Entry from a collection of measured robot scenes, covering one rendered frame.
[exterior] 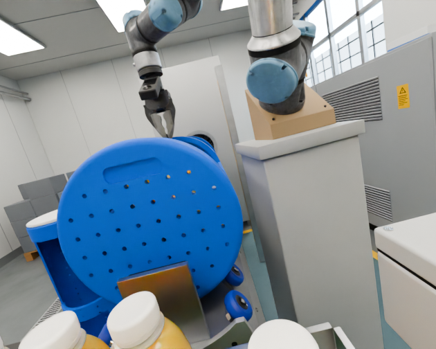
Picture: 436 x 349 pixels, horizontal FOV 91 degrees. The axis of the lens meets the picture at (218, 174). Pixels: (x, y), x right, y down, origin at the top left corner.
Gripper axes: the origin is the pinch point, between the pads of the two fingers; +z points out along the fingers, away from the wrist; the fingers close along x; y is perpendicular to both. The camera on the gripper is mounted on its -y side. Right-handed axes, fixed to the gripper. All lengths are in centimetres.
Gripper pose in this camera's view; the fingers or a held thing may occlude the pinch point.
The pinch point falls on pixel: (167, 136)
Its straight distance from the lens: 68.9
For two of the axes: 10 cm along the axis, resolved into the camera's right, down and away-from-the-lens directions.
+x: -9.7, 2.5, 0.0
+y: -0.5, -1.8, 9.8
